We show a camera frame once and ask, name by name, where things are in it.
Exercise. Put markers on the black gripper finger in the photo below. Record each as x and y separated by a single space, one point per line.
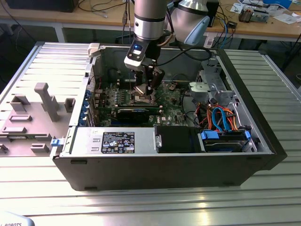
140 77
158 77

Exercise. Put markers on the silver CPU plate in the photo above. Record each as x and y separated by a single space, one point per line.
141 89

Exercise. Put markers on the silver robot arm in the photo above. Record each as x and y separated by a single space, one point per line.
149 26

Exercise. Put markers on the thin metal locking lever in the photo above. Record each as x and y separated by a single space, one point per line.
129 81

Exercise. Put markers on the CPU socket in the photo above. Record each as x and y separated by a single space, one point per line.
138 100

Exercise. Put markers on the blue slot retainer tab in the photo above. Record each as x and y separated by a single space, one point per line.
85 104
88 93
82 117

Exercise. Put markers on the coin cell battery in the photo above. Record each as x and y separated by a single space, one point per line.
173 86

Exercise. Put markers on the green motherboard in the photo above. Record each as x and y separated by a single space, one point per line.
169 106

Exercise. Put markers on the black graphics card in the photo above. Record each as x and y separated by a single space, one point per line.
132 115

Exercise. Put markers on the silver perforated drive cage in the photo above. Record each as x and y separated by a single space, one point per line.
208 63

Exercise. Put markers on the white plastic case latch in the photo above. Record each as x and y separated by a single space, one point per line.
93 49

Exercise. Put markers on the white printed tag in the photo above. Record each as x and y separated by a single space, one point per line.
209 42

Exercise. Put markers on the silver metal latch plate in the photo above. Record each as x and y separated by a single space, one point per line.
158 141

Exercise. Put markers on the small black adapter box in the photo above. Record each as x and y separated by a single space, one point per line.
232 24

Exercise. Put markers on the silver power supply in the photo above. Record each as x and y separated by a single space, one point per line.
84 141

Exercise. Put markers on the white printed card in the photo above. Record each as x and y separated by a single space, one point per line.
235 7

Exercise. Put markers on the black PC case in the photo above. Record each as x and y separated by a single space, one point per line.
141 171

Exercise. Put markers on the grey parts rack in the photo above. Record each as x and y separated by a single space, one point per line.
49 106

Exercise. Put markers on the hard disk blue carrier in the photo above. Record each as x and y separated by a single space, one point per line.
223 147

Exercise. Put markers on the dark cooler block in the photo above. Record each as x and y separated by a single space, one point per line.
245 16

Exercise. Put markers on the blue plastic clip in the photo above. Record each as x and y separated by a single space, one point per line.
55 142

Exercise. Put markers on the grey metal device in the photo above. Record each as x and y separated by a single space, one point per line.
261 16

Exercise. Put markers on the black computer box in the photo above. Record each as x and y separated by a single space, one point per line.
40 5

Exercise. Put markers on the blue cardboard box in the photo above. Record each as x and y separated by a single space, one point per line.
277 2

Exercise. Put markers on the white paper sheets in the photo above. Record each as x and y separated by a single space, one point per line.
285 18

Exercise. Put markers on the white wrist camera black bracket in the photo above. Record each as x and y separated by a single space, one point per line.
132 63

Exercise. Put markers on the silver metal bracket box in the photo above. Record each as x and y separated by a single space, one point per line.
198 91

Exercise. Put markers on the wooden desk white frame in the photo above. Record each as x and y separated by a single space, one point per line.
258 29
94 16

